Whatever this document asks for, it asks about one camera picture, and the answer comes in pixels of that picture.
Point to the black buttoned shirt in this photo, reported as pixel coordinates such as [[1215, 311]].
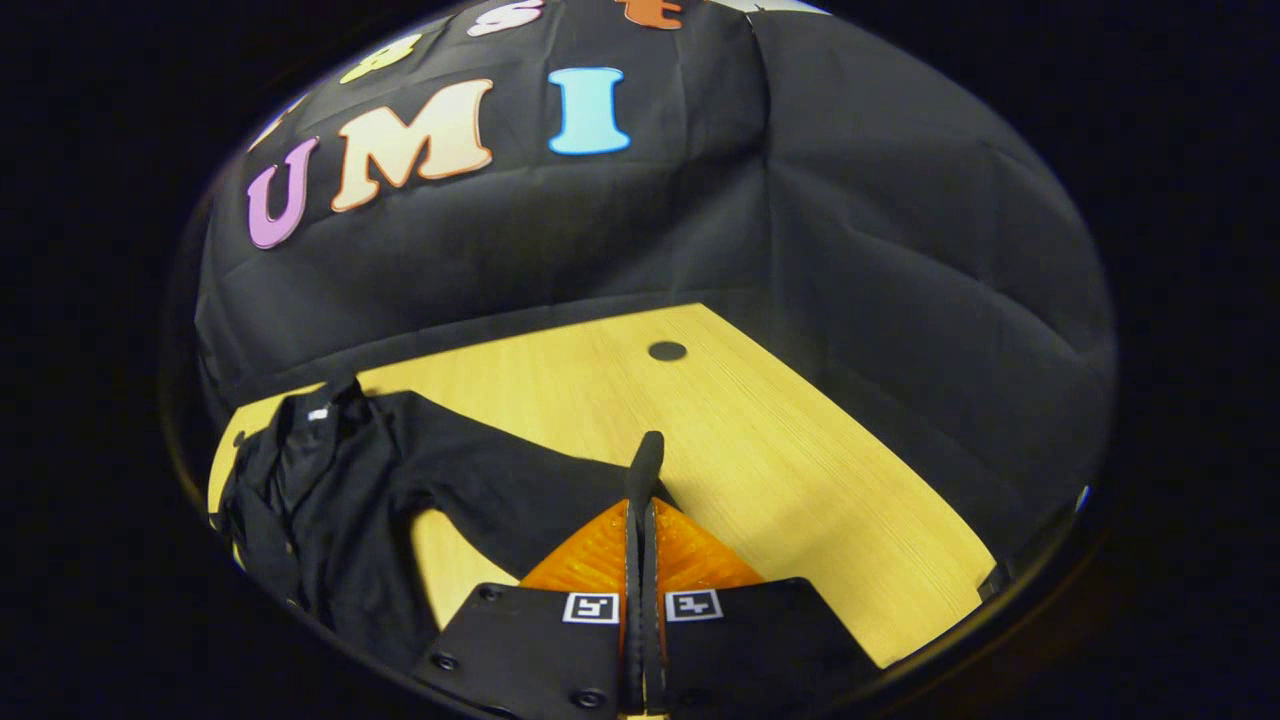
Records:
[[480, 480]]

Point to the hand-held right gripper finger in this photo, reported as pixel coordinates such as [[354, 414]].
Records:
[[655, 600], [635, 600]]

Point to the black backdrop cloth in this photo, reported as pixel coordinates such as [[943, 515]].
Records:
[[900, 250]]

